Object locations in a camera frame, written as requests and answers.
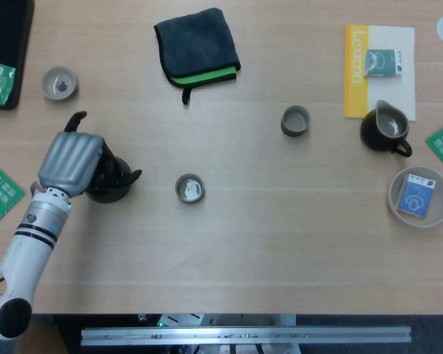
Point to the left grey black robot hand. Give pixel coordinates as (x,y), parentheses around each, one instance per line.
(70,162)

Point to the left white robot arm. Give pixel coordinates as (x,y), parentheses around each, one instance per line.
(29,243)

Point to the beige flared tea bowl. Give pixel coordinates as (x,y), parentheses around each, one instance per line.
(59,83)

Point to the dark cylindrical tea cup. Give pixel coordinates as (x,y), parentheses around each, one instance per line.
(190,189)
(295,121)

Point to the black rectangular tray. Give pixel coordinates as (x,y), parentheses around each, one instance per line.
(7,33)

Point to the grey green microfibre cloth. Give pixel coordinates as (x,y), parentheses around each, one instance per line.
(195,40)

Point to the orange brown rounded object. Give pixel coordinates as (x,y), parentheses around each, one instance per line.
(44,341)

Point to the yellow white Lexicon booklet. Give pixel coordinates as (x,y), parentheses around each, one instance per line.
(354,92)

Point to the black ceramic pitcher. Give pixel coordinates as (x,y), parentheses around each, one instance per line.
(371,136)

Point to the teal card box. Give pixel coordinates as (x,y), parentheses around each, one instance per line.
(382,63)

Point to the blue card box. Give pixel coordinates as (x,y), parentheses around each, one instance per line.
(415,197)

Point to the aluminium rail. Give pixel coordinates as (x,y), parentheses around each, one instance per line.
(243,335)

